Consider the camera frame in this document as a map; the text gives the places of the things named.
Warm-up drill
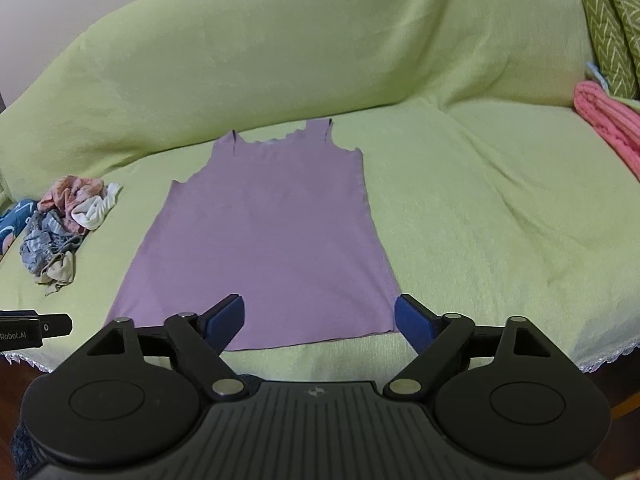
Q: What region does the pink knitted cloth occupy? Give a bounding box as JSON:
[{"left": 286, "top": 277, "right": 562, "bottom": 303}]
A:
[{"left": 573, "top": 80, "right": 640, "bottom": 181}]

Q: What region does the green herringbone pillow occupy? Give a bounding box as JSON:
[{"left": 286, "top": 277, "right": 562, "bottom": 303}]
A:
[
  {"left": 612, "top": 0, "right": 640, "bottom": 97},
  {"left": 575, "top": 0, "right": 638, "bottom": 99}
]

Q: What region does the purple tank top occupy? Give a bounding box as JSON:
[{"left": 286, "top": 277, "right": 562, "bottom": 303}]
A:
[{"left": 104, "top": 119, "right": 401, "bottom": 352}]

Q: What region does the blue patterned cloth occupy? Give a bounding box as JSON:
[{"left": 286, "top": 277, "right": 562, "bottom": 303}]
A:
[{"left": 0, "top": 199, "right": 41, "bottom": 262}]

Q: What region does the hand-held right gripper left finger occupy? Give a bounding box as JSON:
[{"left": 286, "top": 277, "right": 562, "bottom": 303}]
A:
[{"left": 87, "top": 294, "right": 247, "bottom": 402}]

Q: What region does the beige crumpled cloth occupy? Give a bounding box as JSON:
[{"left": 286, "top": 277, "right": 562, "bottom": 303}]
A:
[{"left": 36, "top": 252, "right": 77, "bottom": 297}]

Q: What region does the light blue cloth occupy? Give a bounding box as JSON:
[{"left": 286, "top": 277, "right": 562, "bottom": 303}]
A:
[{"left": 585, "top": 62, "right": 609, "bottom": 94}]

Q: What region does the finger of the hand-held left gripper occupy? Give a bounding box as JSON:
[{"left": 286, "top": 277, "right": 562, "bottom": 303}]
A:
[{"left": 39, "top": 313, "right": 74, "bottom": 339}]

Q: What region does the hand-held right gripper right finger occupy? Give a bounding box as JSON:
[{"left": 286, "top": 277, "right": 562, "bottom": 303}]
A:
[{"left": 384, "top": 294, "right": 552, "bottom": 402}]

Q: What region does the yellow-green sofa cover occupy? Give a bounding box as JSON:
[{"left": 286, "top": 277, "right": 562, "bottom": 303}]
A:
[{"left": 0, "top": 0, "right": 640, "bottom": 376}]

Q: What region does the white crumpled cloth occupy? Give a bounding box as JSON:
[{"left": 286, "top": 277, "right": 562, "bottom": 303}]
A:
[{"left": 71, "top": 182, "right": 124, "bottom": 232}]

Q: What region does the pink floral crumpled cloth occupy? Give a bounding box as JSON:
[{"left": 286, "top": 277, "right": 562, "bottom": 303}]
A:
[{"left": 37, "top": 176, "right": 107, "bottom": 217}]

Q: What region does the grey striped crumpled cloth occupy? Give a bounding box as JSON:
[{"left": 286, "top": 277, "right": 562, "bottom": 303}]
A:
[{"left": 19, "top": 210, "right": 84, "bottom": 277}]

